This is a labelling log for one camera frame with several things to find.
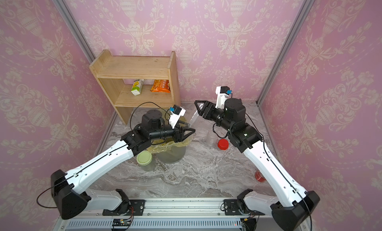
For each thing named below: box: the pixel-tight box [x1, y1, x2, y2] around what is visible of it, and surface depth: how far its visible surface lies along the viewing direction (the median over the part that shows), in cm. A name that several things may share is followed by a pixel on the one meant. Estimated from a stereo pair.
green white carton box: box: [130, 78, 145, 97], surface depth 97 cm
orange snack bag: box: [150, 79, 172, 94], surface depth 98 cm
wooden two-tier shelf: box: [89, 49, 182, 125], surface depth 85 cm
